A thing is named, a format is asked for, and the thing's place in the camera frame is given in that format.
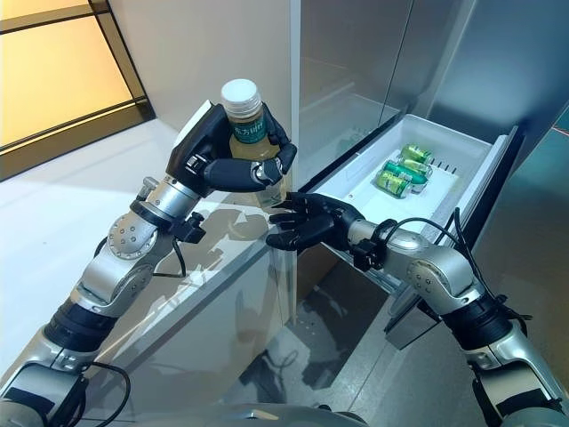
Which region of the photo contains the white fridge drawer steel front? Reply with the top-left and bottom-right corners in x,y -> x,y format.
295,113 -> 528,350

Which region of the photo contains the clear tea bottle white cap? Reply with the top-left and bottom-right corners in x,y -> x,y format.
220,78 -> 288,209

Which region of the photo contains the tall white cabinet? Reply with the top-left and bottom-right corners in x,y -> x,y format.
108,0 -> 306,326

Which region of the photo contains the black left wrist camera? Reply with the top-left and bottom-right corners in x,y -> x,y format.
171,212 -> 206,245

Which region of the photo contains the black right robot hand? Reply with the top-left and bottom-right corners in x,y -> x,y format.
265,191 -> 365,251

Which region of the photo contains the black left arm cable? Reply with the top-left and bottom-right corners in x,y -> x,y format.
82,239 -> 188,423

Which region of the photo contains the stainless steel fridge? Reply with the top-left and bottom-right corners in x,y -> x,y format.
291,0 -> 569,339

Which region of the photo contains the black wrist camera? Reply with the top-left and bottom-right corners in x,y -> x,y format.
353,239 -> 383,270
171,212 -> 206,245

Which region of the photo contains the light green drink can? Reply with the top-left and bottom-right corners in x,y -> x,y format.
399,144 -> 435,164
374,171 -> 413,197
395,157 -> 433,177

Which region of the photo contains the grey robot torso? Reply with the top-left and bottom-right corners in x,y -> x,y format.
208,402 -> 357,427

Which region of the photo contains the dark green drink can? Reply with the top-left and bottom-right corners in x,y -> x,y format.
381,160 -> 429,186

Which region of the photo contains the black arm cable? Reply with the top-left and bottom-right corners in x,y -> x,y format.
375,206 -> 534,330
82,239 -> 188,423

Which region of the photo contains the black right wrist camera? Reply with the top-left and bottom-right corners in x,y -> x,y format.
353,239 -> 383,270

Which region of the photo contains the backlit orange panel black frame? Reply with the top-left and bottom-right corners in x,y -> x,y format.
0,0 -> 156,157

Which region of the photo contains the brown cardboard box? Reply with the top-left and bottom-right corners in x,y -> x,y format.
297,253 -> 340,300

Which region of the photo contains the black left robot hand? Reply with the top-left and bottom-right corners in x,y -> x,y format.
164,100 -> 298,201

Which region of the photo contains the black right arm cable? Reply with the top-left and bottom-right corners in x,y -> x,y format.
375,206 -> 534,330

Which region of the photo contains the white counter cabinet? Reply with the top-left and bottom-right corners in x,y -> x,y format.
0,117 -> 299,427

